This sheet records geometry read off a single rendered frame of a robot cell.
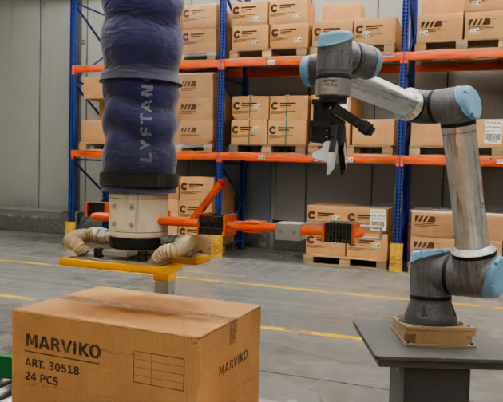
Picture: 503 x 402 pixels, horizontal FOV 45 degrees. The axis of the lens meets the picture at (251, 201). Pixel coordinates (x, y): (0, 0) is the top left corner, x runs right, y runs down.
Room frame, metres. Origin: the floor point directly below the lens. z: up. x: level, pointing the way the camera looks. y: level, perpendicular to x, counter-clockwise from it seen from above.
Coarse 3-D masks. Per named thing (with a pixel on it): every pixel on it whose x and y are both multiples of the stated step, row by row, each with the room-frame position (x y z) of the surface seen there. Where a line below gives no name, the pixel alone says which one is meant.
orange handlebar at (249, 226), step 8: (96, 216) 1.80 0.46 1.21; (104, 216) 1.79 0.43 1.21; (168, 216) 1.78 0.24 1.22; (160, 224) 1.73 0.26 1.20; (168, 224) 1.72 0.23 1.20; (176, 224) 1.71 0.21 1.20; (184, 224) 1.70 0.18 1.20; (192, 224) 1.69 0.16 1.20; (232, 224) 1.65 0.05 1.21; (240, 224) 1.64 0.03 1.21; (248, 224) 1.64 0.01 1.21; (256, 224) 1.63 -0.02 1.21; (264, 224) 1.62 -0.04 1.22; (272, 224) 1.62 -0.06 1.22; (248, 232) 1.63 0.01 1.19; (256, 232) 1.63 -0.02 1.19; (304, 232) 1.58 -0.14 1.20; (312, 232) 1.57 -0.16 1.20; (320, 232) 1.57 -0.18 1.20; (360, 232) 1.54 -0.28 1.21
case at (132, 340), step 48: (96, 288) 2.04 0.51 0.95; (48, 336) 1.66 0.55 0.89; (96, 336) 1.60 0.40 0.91; (144, 336) 1.54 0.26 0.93; (192, 336) 1.49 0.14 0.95; (240, 336) 1.71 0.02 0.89; (48, 384) 1.66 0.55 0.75; (96, 384) 1.60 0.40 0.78; (144, 384) 1.54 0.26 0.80; (192, 384) 1.49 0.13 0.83; (240, 384) 1.72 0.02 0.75
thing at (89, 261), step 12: (96, 252) 1.71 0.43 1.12; (144, 252) 1.66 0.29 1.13; (60, 264) 1.71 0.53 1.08; (72, 264) 1.69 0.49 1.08; (84, 264) 1.68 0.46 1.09; (96, 264) 1.67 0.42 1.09; (108, 264) 1.65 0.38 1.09; (120, 264) 1.64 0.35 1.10; (132, 264) 1.64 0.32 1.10; (144, 264) 1.63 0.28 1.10; (156, 264) 1.62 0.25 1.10; (168, 264) 1.66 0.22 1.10; (180, 264) 1.68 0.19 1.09
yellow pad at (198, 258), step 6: (150, 258) 1.82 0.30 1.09; (168, 258) 1.80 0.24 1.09; (174, 258) 1.80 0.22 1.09; (180, 258) 1.79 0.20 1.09; (186, 258) 1.78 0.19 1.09; (192, 258) 1.78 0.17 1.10; (198, 258) 1.78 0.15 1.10; (204, 258) 1.82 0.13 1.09; (210, 258) 1.86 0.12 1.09; (186, 264) 1.79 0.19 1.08; (192, 264) 1.78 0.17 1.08; (198, 264) 1.78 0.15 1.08
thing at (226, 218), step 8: (200, 216) 1.66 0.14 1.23; (208, 216) 1.66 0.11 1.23; (216, 216) 1.65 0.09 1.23; (224, 216) 1.65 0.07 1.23; (232, 216) 1.70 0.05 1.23; (200, 224) 1.67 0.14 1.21; (208, 224) 1.66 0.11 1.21; (216, 224) 1.66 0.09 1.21; (224, 224) 1.65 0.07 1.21; (200, 232) 1.66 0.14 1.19; (208, 232) 1.66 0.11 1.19; (216, 232) 1.65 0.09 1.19; (224, 232) 1.65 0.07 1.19; (232, 232) 1.70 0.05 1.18
